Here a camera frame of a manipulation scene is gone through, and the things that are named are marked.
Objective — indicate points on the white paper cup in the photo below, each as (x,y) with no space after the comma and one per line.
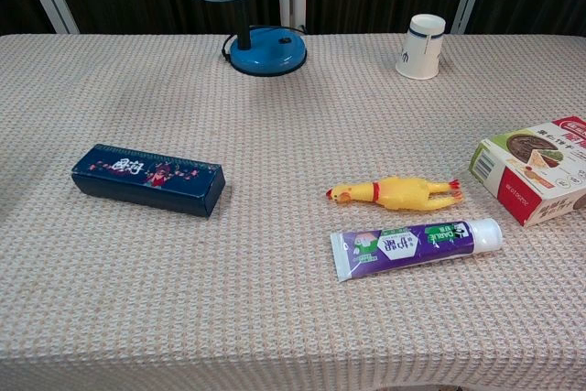
(421,52)

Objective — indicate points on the red green snack box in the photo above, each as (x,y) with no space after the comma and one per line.
(526,171)

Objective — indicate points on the blue glasses case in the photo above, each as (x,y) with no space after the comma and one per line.
(146,180)

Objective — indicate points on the yellow rubber chicken toy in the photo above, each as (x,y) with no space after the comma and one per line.
(398,192)

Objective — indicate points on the blue desk lamp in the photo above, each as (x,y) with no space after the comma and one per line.
(268,53)

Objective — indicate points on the beige woven tablecloth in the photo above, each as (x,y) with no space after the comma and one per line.
(274,318)

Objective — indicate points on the purple toothpaste tube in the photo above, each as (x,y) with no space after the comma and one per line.
(412,246)

